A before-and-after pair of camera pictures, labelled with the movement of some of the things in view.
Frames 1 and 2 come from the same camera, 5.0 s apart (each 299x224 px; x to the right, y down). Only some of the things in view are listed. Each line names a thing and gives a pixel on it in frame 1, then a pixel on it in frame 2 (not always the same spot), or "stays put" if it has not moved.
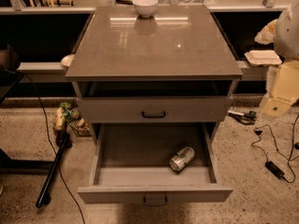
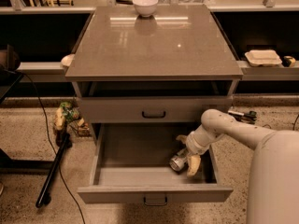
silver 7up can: [181, 159] stays put
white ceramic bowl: [145, 6] stays put
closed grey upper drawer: [154, 109] stays put
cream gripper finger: [266, 35] to [182, 138]
